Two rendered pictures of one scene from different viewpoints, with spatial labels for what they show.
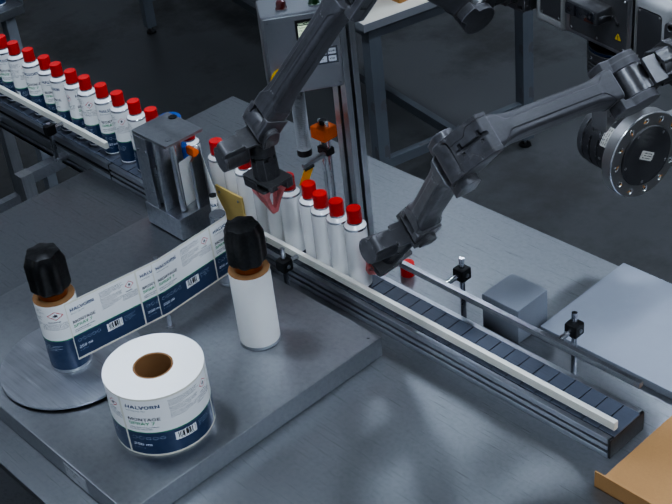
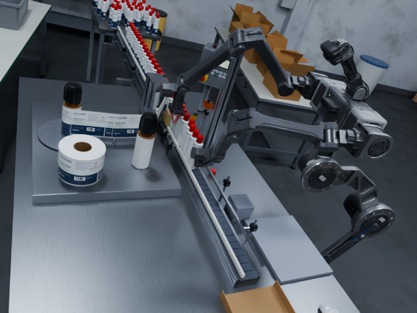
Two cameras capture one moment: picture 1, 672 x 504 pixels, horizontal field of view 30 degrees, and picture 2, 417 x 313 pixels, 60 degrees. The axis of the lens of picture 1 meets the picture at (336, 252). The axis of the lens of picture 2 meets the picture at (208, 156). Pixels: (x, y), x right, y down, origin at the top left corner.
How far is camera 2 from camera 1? 0.96 m
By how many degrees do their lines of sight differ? 7
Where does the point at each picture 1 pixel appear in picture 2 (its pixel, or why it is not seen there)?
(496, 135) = (254, 121)
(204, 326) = (125, 149)
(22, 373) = (49, 128)
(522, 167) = (287, 173)
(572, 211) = (295, 195)
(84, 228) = (120, 101)
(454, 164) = (231, 125)
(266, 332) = (141, 163)
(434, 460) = (165, 246)
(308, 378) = (143, 187)
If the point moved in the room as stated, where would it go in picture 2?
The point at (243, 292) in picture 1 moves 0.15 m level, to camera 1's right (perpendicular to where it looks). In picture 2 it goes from (138, 141) to (166, 153)
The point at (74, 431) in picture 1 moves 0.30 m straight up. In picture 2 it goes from (46, 156) to (48, 100)
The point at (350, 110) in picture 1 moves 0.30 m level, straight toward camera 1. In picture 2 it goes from (221, 102) to (202, 122)
